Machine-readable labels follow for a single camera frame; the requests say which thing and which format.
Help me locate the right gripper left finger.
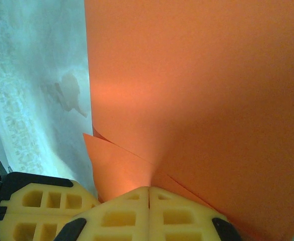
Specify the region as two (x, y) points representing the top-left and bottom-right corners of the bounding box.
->
(54, 185), (151, 241)

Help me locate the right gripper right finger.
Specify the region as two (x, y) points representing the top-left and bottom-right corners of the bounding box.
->
(148, 186), (243, 241)

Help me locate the orange paper sheet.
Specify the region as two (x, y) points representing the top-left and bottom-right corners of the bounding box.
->
(83, 0), (294, 241)

